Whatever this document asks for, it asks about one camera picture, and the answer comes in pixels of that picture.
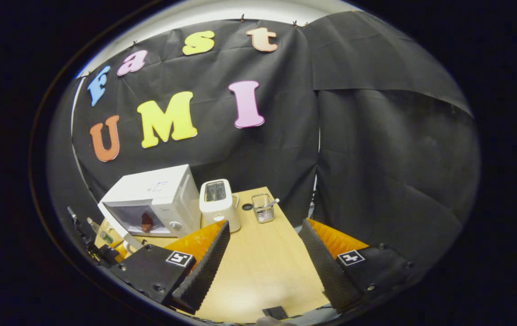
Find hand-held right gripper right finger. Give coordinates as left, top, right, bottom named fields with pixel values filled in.
left=300, top=219, right=422, bottom=315

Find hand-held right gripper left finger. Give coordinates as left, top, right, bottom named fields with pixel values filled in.
left=104, top=221, right=232, bottom=316

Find white microwave oven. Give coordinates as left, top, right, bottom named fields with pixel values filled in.
left=97, top=164, right=202, bottom=250

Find white toaster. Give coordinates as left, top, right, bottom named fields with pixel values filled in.
left=199, top=179, right=242, bottom=233

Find small black block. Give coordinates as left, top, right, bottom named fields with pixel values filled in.
left=262, top=306, right=289, bottom=320

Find black backdrop cloth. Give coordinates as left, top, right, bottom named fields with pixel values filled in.
left=48, top=11, right=481, bottom=272

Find wire mesh utensil holder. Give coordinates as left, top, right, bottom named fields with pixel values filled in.
left=251, top=193, right=275, bottom=224

